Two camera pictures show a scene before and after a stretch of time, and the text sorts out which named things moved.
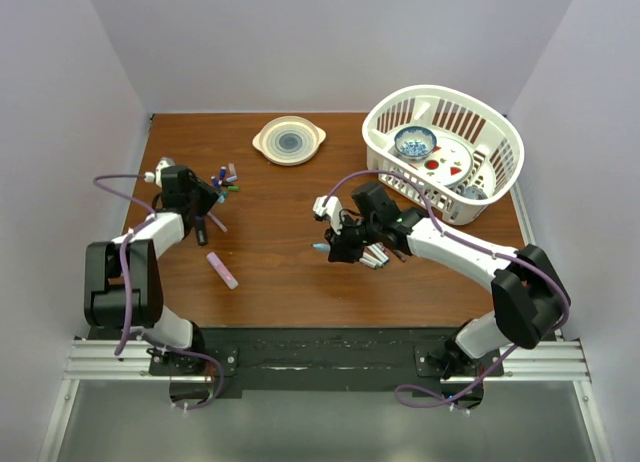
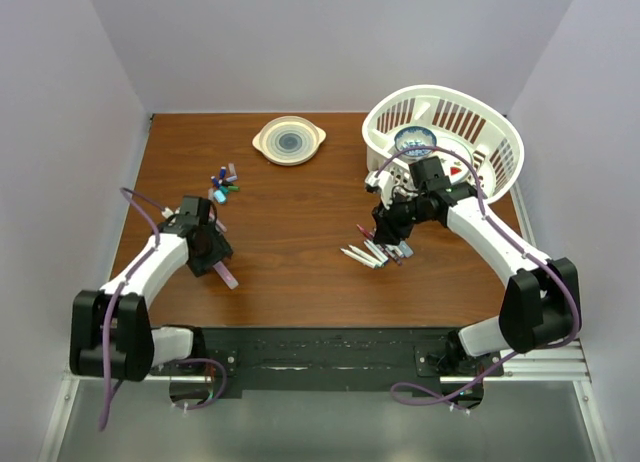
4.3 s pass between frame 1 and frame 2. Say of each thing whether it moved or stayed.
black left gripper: moved
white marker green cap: stayed
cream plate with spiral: stayed
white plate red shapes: stayed
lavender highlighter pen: stayed
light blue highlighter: moved
